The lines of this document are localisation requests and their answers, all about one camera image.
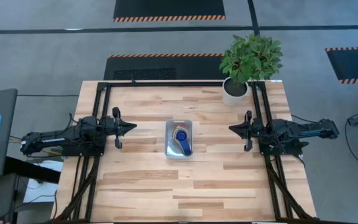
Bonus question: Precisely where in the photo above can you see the white plant pot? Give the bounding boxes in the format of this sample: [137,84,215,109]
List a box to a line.
[221,77,250,108]

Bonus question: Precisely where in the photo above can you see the yellow measuring cup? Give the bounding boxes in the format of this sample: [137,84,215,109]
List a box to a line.
[172,125,190,142]

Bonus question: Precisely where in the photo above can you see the white paper sheet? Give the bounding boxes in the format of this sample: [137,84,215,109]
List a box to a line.
[22,160,64,203]

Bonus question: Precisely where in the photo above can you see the small dark blue measuring cup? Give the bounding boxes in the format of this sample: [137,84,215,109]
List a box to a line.
[175,129,193,156]

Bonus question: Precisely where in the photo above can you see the black hazard-striped floor mat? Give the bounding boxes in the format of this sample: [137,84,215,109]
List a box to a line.
[103,53,229,81]
[324,46,358,85]
[112,0,226,23]

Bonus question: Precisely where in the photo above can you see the straight black floor cable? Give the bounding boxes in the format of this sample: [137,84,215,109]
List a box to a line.
[17,93,80,98]

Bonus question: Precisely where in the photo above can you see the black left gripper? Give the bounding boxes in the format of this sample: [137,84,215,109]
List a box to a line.
[104,107,137,149]

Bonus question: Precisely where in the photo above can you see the green leafy plant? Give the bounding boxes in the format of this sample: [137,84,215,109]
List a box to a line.
[218,33,284,85]

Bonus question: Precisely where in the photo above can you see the black aluminium table frame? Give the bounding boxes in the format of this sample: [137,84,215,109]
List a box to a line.
[50,80,318,223]

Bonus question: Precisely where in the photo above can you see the black desk beam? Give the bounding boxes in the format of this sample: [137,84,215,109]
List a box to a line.
[3,156,61,184]

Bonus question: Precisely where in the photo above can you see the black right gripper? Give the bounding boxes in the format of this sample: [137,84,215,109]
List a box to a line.
[228,110,263,152]

